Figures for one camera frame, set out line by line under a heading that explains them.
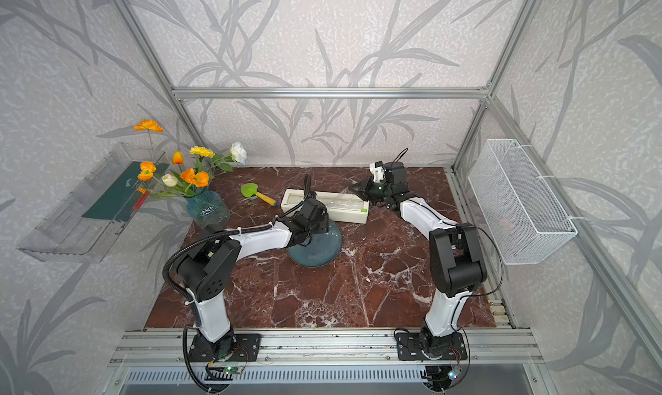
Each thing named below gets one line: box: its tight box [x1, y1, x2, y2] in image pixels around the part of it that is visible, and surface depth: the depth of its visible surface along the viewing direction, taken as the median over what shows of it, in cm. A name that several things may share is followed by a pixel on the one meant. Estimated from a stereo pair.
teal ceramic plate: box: [287, 220, 344, 268], surface depth 91 cm
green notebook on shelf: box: [81, 161, 169, 223], surface depth 70 cm
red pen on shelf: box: [131, 190, 151, 212], surface depth 69 cm
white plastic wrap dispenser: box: [281, 188, 370, 225], surface depth 98 cm
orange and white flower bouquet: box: [132, 119, 248, 199], surface depth 79 cm
